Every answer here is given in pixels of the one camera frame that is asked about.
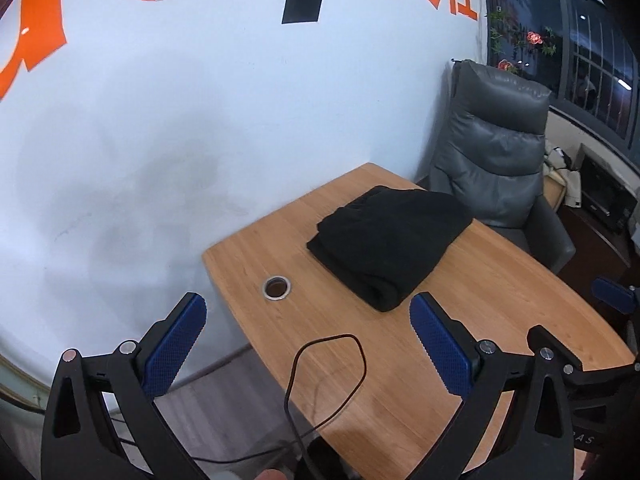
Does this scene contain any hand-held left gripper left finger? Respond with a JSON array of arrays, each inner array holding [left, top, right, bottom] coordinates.
[[40, 291, 211, 480]]

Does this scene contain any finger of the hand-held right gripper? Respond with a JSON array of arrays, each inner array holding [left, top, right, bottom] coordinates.
[[591, 276, 640, 315], [527, 325, 640, 398]]

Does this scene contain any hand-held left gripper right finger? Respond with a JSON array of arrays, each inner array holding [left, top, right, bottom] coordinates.
[[405, 291, 576, 480]]

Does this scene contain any black fleece jacket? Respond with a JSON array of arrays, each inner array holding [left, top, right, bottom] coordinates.
[[306, 185, 475, 313]]

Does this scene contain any pile of beige clothes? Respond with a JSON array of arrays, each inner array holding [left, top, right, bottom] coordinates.
[[542, 140, 583, 208]]

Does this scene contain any black microwave oven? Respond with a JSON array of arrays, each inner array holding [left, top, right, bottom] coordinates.
[[580, 144, 632, 233]]

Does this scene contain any metal table grommet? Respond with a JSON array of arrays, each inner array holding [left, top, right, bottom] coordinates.
[[261, 275, 296, 302]]

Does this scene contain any light wooden box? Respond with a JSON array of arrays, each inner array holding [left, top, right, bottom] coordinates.
[[542, 175, 566, 211]]

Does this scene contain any grey leather armchair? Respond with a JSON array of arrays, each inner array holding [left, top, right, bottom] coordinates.
[[427, 59, 576, 275]]

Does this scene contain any dark window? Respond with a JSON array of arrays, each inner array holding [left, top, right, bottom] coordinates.
[[480, 0, 640, 141]]

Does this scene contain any artificial flowering plant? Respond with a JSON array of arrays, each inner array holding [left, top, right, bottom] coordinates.
[[487, 7, 558, 73]]

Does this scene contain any black cable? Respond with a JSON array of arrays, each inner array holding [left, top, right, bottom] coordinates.
[[283, 333, 369, 466]]

